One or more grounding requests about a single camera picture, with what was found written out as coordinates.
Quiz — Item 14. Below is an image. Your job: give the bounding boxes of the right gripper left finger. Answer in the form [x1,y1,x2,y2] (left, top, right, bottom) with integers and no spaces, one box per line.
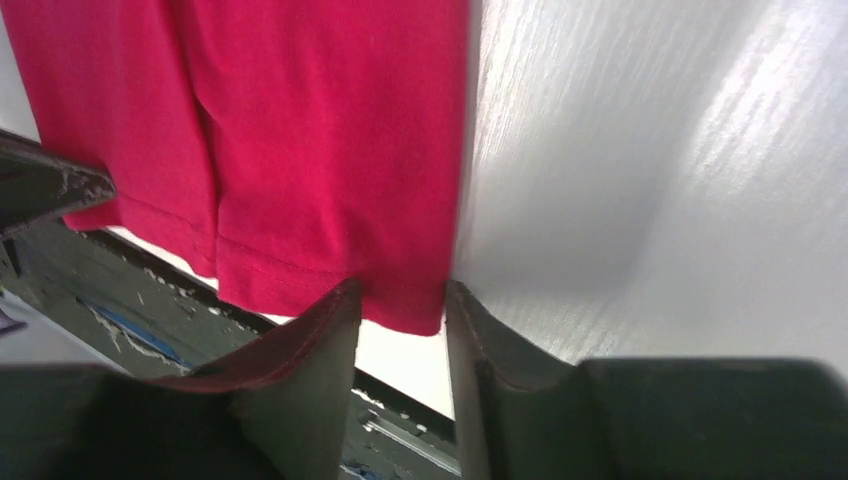
[1,280,361,479]

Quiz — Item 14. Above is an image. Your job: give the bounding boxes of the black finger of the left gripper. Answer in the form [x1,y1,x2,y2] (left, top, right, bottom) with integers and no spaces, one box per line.
[1,130,116,240]

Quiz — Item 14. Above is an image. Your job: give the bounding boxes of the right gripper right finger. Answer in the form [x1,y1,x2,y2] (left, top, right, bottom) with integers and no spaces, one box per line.
[446,281,847,479]

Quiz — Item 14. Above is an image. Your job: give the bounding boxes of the red t shirt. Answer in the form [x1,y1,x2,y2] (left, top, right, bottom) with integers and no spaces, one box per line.
[1,1,471,336]

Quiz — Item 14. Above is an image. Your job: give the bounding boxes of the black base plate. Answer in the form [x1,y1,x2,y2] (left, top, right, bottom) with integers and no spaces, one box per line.
[1,223,460,479]

